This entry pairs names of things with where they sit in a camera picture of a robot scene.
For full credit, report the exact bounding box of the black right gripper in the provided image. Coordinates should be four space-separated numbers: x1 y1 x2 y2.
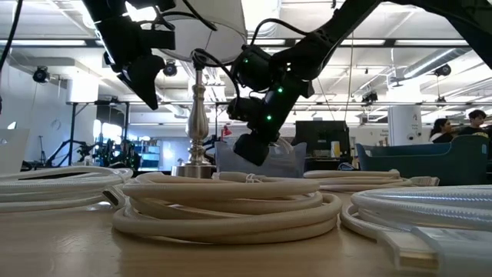
232 132 271 167

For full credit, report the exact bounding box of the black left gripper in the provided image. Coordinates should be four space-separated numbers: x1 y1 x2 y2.
94 15 167 111

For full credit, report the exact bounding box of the cream braided HDMI cable coil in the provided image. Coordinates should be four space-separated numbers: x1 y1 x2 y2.
111 171 344 246
268 136 296 157
302 168 441 193

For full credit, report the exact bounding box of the white HDMI cable coil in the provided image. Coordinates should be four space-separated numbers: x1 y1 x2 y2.
0 165 135 215
339 184 492 277

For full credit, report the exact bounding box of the grey translucent plastic bin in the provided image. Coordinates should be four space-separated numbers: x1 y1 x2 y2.
214 141 308 179

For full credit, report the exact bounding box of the black monitor back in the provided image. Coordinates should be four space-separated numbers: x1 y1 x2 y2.
294 120 351 172

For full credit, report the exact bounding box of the dark machine with green lights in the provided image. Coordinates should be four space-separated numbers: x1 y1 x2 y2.
76 138 141 170

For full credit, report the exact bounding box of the black pipe gantry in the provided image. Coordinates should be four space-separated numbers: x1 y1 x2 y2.
65 99 131 169

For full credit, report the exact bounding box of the white plastic bin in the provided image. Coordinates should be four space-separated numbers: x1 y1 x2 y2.
0 128 31 174

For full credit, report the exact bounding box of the white round pillar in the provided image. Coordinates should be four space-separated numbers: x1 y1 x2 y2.
387 105 424 147

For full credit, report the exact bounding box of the teal blue plastic bin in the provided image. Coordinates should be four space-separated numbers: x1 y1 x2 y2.
355 134 491 187

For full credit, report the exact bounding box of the person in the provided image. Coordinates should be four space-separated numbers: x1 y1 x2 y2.
429 118 458 144
457 108 492 139

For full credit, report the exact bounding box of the black ceiling camera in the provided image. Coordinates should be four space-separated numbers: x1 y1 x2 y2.
32 65 51 85
434 63 453 78
361 90 380 105
162 59 179 78

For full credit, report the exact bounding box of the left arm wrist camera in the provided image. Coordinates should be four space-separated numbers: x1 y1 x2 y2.
144 28 177 52

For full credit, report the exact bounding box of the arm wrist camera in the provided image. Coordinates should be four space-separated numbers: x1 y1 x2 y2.
144 28 177 52
226 95 266 121

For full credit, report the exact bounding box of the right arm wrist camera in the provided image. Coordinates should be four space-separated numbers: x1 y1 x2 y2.
226 95 266 121

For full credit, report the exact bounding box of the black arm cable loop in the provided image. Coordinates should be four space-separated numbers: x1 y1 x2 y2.
248 17 311 47

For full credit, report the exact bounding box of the black hanging cable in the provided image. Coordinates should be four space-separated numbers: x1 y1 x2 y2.
0 0 24 74

